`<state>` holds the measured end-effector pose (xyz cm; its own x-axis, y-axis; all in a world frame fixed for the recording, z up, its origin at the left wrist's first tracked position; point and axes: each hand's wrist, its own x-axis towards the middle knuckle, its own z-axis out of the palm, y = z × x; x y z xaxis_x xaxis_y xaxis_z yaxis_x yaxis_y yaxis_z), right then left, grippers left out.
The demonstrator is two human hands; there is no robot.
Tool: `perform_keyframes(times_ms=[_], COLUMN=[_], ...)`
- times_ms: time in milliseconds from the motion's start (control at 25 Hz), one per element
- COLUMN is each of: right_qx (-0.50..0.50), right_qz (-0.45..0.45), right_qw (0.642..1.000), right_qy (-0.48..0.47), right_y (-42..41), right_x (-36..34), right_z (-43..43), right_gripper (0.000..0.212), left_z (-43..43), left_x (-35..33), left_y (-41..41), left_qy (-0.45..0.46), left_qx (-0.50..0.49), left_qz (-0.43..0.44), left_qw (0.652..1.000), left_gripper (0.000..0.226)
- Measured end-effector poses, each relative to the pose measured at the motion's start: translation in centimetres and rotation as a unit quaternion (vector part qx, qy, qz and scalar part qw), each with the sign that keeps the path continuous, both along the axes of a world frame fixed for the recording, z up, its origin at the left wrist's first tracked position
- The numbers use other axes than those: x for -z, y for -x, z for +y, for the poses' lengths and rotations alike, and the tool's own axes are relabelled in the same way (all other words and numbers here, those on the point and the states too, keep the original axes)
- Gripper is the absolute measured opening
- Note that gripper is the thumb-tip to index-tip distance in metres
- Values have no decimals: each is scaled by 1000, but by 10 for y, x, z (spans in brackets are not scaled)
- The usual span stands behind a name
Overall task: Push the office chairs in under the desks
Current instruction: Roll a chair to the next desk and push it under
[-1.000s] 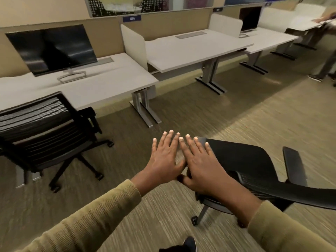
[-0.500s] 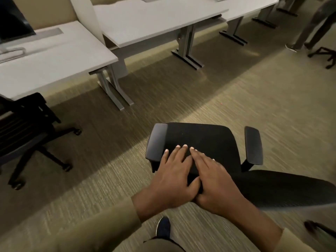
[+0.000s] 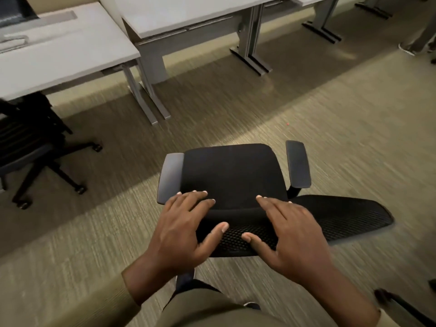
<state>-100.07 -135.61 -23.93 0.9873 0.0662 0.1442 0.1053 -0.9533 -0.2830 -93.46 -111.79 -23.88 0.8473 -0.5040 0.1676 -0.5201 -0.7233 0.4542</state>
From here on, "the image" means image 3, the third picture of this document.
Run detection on person's olive trousers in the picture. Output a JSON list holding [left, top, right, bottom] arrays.
[[155, 289, 338, 327]]

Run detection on white desk with grey legs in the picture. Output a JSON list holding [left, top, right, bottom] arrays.
[[99, 0, 297, 77], [296, 0, 343, 44], [0, 1, 171, 126]]

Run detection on black mesh-back office chair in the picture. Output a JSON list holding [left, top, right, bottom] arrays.
[[157, 140, 396, 258]]

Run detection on black office chair with castors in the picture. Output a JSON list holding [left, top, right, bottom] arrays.
[[0, 92, 103, 210]]

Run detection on person's right forearm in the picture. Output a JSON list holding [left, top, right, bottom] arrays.
[[300, 265, 400, 327]]

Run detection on dark computer monitor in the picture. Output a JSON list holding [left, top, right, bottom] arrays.
[[0, 0, 39, 28]]

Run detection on person's left hand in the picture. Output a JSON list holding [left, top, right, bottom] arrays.
[[146, 190, 230, 280]]

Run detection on grey desk foot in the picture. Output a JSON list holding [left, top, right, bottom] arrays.
[[354, 0, 393, 20]]

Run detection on grey monitor stand base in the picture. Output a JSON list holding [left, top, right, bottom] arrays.
[[0, 35, 30, 54]]

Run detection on black chair base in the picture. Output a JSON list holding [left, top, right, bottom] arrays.
[[374, 278, 436, 327]]

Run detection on person's left forearm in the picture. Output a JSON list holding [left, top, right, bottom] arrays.
[[78, 253, 180, 327]]

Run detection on person's right hand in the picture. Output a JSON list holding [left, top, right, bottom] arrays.
[[241, 196, 336, 287]]

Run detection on grey desk cable cover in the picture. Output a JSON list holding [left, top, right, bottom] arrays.
[[6, 11, 78, 32]]

